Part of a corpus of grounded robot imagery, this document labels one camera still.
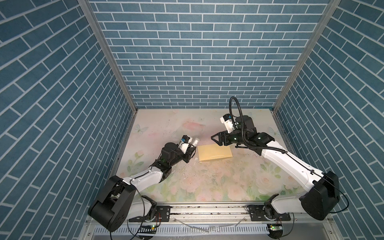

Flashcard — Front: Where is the corner aluminium post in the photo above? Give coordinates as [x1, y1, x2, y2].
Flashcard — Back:
[272, 0, 341, 115]
[78, 0, 138, 114]

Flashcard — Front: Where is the right corner aluminium post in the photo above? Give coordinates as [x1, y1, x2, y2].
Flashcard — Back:
[272, 0, 341, 115]

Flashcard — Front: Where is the left corner aluminium post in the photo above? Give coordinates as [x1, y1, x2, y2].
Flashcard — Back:
[78, 0, 138, 114]

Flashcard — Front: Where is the yellow envelope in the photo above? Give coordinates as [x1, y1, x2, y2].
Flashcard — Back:
[197, 144, 233, 162]

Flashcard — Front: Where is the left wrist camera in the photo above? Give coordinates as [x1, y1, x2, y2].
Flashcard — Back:
[178, 135, 192, 154]

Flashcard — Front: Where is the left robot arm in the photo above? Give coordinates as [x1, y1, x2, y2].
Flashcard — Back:
[88, 138, 199, 232]

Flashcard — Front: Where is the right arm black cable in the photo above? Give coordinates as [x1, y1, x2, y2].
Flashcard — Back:
[228, 96, 350, 238]

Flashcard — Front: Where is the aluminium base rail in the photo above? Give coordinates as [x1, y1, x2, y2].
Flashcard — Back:
[86, 202, 331, 226]

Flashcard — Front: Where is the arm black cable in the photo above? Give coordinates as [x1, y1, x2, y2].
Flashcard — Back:
[109, 176, 197, 240]
[228, 96, 350, 238]

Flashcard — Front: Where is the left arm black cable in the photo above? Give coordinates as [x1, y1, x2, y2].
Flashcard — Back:
[109, 176, 197, 240]

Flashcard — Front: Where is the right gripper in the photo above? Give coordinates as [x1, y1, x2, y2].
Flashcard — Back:
[210, 129, 247, 146]

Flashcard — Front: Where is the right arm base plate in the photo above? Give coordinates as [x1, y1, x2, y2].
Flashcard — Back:
[246, 205, 291, 222]

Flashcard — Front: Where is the white slotted cable duct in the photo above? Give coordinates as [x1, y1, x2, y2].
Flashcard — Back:
[92, 225, 269, 236]

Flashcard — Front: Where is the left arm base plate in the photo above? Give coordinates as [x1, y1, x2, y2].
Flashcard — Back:
[128, 206, 171, 223]

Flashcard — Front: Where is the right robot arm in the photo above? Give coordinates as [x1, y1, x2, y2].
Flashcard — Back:
[211, 114, 340, 221]

